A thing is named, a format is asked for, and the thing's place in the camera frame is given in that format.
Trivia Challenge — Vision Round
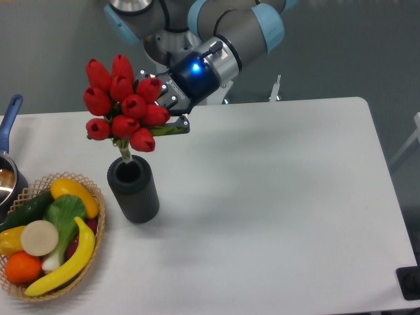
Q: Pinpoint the dark grey ribbed vase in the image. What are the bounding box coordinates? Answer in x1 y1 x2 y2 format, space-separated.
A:
107 156 159 224

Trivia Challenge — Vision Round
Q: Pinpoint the beige round disc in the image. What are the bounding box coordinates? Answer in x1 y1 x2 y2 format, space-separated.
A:
20 220 59 257

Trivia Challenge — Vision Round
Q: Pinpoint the yellow banana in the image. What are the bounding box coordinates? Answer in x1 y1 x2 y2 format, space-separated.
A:
24 217 95 297

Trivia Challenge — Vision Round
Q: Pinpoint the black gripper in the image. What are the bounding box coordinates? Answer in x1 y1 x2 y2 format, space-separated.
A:
133 52 220 136

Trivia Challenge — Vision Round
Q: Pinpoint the white frame at right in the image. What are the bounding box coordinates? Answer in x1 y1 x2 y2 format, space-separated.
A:
388 112 419 172

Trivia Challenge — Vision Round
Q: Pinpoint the green cucumber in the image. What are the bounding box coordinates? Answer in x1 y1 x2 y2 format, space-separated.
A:
1 191 54 232

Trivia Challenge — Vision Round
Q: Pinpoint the dark red vegetable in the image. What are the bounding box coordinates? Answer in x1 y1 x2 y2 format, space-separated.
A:
66 218 98 261

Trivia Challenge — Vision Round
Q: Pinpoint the red tulip bouquet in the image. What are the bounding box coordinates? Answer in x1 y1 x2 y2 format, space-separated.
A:
83 54 170 163

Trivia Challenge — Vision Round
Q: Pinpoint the yellow bell pepper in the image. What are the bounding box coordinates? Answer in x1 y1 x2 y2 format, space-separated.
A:
0 226 26 257

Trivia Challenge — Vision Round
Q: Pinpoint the orange fruit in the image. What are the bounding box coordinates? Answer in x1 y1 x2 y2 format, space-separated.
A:
5 251 41 284

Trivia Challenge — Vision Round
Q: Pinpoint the green bok choy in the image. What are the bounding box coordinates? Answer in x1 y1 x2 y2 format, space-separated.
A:
42 194 87 273

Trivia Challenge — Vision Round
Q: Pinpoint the black device at edge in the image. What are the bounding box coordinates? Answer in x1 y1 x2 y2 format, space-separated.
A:
396 266 419 301

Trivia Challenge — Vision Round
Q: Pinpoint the woven wicker basket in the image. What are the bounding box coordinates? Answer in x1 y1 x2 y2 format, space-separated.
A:
1 172 106 302

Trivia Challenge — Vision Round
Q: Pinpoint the blue handled saucepan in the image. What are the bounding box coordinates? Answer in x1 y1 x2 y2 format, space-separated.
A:
1 94 28 222

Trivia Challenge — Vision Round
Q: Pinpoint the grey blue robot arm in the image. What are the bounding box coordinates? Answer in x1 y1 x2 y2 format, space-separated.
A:
104 1 294 136

